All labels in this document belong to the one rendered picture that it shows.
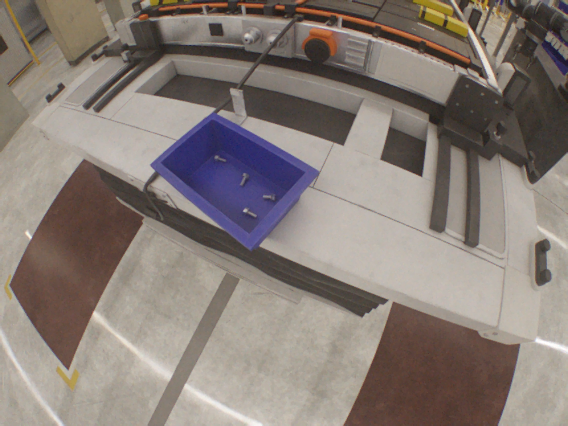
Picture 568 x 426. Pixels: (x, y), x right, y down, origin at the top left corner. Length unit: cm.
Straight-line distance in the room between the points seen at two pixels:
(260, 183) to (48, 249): 186
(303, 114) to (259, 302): 87
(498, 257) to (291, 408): 104
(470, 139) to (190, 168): 61
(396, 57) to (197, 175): 50
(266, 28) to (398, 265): 60
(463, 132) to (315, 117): 38
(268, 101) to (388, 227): 47
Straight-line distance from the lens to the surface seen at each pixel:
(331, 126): 66
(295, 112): 69
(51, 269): 202
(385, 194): 48
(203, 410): 134
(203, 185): 48
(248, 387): 126
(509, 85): 93
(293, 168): 39
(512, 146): 77
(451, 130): 63
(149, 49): 102
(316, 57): 63
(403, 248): 44
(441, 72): 63
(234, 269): 84
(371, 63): 65
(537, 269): 63
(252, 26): 70
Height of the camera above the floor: 121
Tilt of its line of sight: 63 degrees down
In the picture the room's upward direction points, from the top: 2 degrees counter-clockwise
